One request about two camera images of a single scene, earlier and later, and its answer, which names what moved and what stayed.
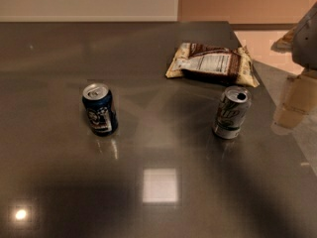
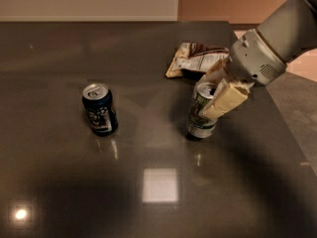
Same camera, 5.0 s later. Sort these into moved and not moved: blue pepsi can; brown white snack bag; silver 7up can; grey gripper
Moved: grey gripper; silver 7up can
Not moved: brown white snack bag; blue pepsi can
